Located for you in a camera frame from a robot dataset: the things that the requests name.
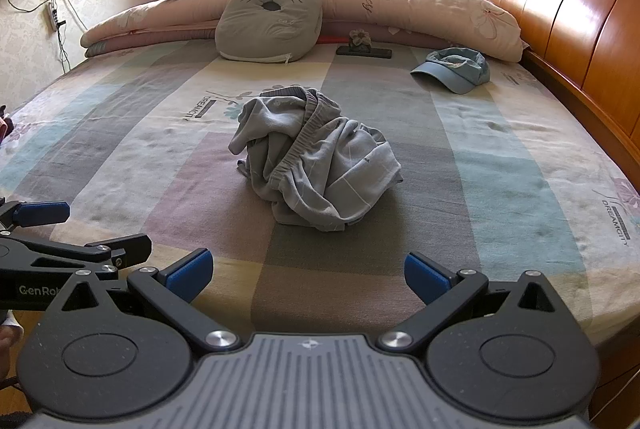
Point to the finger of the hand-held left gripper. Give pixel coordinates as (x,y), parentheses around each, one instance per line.
(125,249)
(42,212)

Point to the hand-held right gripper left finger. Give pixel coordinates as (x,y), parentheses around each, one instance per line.
(190,275)

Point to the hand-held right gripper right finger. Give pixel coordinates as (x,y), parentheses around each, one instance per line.
(425,277)

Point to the grey pants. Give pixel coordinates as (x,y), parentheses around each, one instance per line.
(310,159)

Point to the bed with patchwork sheet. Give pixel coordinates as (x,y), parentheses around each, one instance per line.
(150,134)

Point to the blue cap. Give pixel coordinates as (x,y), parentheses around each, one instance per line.
(460,69)

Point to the black phone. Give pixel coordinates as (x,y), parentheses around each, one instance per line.
(377,53)

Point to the red cloth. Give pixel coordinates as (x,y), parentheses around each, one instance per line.
(332,40)

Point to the grey cat-face cushion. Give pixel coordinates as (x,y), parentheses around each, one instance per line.
(270,29)

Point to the pink folded quilt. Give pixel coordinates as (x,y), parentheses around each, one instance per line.
(425,9)

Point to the wooden headboard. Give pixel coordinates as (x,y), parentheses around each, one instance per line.
(575,9)

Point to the wall power strip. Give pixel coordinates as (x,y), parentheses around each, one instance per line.
(52,16)

